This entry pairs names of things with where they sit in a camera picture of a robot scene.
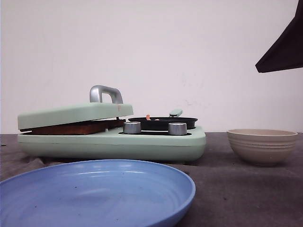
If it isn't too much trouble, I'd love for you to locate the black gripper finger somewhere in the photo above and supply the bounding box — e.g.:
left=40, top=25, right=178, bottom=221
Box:
left=255, top=0, right=303, bottom=73

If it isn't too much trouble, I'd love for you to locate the beige ribbed bowl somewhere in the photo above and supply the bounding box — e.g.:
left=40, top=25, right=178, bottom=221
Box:
left=227, top=129, right=298, bottom=166

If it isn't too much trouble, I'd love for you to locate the mint green sandwich maker lid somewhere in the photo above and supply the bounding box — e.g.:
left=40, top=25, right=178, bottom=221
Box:
left=18, top=85, right=134, bottom=131

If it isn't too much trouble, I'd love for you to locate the mint green breakfast maker base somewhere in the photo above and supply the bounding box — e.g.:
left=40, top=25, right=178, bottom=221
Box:
left=18, top=126, right=206, bottom=162

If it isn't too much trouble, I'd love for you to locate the silver right control knob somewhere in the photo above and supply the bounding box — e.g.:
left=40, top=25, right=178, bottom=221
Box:
left=168, top=122, right=187, bottom=136

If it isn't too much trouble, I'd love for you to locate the silver control knob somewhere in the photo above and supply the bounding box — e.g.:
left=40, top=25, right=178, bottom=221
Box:
left=123, top=122, right=141, bottom=134
left=168, top=122, right=187, bottom=136

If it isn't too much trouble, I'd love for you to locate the grey table cloth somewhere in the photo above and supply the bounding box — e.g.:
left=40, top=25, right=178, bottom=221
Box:
left=0, top=133, right=303, bottom=227

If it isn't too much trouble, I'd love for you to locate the silver left control knob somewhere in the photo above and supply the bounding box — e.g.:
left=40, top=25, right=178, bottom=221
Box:
left=123, top=122, right=141, bottom=134

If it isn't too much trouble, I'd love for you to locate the blue plastic plate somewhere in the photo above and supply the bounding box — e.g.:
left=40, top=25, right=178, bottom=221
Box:
left=0, top=160, right=196, bottom=227

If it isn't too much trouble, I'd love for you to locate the black frying pan mint handle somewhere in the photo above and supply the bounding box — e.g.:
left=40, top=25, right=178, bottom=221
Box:
left=128, top=109, right=198, bottom=131

